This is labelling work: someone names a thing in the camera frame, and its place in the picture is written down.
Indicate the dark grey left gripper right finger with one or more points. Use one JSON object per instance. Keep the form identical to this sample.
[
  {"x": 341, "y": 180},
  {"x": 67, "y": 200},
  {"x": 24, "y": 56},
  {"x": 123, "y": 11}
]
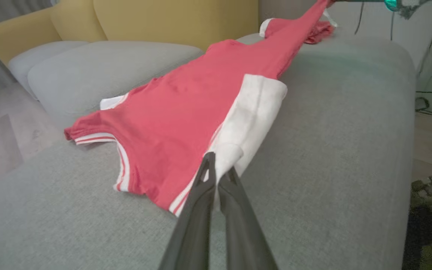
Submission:
[{"x": 242, "y": 232}]

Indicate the right gripper teal lights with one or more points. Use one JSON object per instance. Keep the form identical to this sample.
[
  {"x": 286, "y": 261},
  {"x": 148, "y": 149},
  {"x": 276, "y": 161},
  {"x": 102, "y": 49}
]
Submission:
[{"x": 392, "y": 4}]

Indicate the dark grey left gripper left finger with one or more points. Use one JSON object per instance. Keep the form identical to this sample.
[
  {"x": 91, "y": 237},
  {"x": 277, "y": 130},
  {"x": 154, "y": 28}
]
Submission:
[{"x": 193, "y": 225}]

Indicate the red shirt with white sleeves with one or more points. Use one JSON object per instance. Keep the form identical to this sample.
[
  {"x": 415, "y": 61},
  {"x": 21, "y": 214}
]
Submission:
[{"x": 171, "y": 120}]

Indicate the red shorts with letter print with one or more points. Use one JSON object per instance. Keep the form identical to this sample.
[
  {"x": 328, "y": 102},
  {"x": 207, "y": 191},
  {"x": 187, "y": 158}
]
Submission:
[{"x": 319, "y": 33}]

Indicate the grey and yellow sofa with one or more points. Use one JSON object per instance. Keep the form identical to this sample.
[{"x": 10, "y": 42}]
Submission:
[{"x": 332, "y": 150}]

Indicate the grey sofa seat cushion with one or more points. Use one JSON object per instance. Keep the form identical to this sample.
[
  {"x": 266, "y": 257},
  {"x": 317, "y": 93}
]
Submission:
[
  {"x": 107, "y": 67},
  {"x": 21, "y": 65}
]

